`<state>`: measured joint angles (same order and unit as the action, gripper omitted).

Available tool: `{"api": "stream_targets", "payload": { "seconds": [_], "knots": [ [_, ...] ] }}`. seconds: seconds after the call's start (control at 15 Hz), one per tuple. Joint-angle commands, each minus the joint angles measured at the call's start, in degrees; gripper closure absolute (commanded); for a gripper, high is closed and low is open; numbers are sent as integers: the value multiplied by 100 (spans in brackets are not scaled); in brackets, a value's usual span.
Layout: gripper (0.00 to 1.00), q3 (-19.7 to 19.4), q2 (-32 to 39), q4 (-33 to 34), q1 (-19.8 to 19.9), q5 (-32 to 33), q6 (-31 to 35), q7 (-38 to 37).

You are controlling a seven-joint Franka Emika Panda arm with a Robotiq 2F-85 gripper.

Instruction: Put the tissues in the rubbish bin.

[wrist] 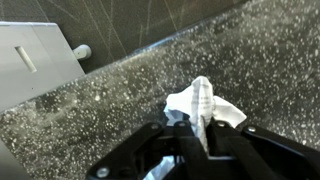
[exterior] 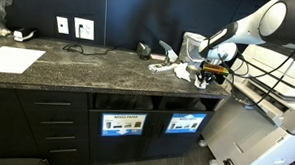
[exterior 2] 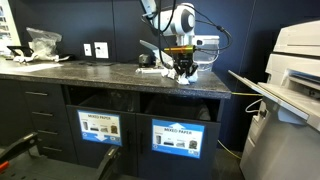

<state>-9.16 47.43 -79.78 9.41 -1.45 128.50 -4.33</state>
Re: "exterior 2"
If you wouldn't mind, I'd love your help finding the white light switch plate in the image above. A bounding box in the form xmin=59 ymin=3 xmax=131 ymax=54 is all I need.
xmin=83 ymin=43 xmax=93 ymax=58

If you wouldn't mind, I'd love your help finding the clear plastic bucket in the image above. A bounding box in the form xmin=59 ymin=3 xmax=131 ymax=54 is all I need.
xmin=194 ymin=34 xmax=221 ymax=73

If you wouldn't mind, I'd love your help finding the white cable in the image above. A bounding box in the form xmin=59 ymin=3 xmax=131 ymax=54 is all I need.
xmin=244 ymin=98 xmax=264 ymax=114

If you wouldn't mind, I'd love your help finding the thin black looped cable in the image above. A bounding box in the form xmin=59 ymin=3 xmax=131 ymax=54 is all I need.
xmin=139 ymin=1 xmax=233 ymax=54

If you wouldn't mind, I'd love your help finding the large white printer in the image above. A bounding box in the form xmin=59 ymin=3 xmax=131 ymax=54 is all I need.
xmin=228 ymin=19 xmax=320 ymax=180

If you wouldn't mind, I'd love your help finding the black drawer front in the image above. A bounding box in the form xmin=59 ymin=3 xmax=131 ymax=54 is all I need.
xmin=36 ymin=138 xmax=79 ymax=164
xmin=31 ymin=120 xmax=76 ymax=143
xmin=18 ymin=80 xmax=69 ymax=106
xmin=24 ymin=101 xmax=73 ymax=125

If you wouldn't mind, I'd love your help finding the black bin door down-arrow label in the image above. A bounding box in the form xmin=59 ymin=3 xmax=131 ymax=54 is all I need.
xmin=65 ymin=104 xmax=138 ymax=176

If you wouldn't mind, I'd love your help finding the amber wrist camera box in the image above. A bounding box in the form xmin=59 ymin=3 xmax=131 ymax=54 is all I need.
xmin=163 ymin=44 xmax=196 ymax=54

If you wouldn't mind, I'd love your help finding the black pencil sharpener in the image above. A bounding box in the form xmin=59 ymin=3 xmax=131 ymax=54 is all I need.
xmin=138 ymin=53 xmax=155 ymax=68

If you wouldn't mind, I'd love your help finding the white paper sheet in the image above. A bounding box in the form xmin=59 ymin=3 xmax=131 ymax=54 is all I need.
xmin=9 ymin=62 xmax=64 ymax=74

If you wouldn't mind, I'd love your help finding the silver drawer handle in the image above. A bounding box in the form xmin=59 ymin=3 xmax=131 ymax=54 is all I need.
xmin=24 ymin=90 xmax=49 ymax=97
xmin=41 ymin=145 xmax=63 ymax=153
xmin=37 ymin=129 xmax=59 ymax=136
xmin=31 ymin=111 xmax=54 ymax=118

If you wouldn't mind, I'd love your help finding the clear plastic bag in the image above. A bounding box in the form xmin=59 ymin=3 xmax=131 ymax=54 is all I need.
xmin=25 ymin=26 xmax=64 ymax=63

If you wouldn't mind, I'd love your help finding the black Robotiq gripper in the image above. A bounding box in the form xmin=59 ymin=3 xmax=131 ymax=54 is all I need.
xmin=173 ymin=52 xmax=200 ymax=77

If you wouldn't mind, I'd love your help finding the black bar with orange tip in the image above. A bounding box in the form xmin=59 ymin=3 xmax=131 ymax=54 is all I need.
xmin=0 ymin=131 xmax=43 ymax=174

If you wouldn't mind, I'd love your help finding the black angled stand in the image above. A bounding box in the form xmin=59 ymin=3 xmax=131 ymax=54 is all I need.
xmin=6 ymin=44 xmax=35 ymax=58

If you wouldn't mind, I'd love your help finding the white power outlet plate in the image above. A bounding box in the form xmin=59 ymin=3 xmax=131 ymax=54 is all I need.
xmin=93 ymin=41 xmax=110 ymax=60

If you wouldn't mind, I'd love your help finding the plain black cabinet door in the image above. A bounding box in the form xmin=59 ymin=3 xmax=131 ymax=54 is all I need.
xmin=0 ymin=79 xmax=38 ymax=148

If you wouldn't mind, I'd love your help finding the yellow cable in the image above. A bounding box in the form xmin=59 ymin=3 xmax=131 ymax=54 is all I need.
xmin=217 ymin=91 xmax=264 ymax=160

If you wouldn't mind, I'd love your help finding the black rubbish bin liner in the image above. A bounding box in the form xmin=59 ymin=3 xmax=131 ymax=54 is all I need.
xmin=144 ymin=94 xmax=213 ymax=121
xmin=79 ymin=89 xmax=138 ymax=113

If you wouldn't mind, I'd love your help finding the blue label with up arrow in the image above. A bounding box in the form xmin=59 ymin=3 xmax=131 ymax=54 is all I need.
xmin=151 ymin=118 xmax=206 ymax=159

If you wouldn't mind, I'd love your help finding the blue label with down arrow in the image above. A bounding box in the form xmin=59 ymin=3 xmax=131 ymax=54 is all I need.
xmin=77 ymin=109 xmax=123 ymax=147

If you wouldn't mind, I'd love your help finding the black metal clamp bracket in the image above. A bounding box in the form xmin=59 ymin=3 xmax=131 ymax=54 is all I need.
xmin=94 ymin=144 xmax=121 ymax=180

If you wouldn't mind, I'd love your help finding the white framed board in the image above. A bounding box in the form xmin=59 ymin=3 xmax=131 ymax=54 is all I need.
xmin=0 ymin=0 xmax=22 ymax=56

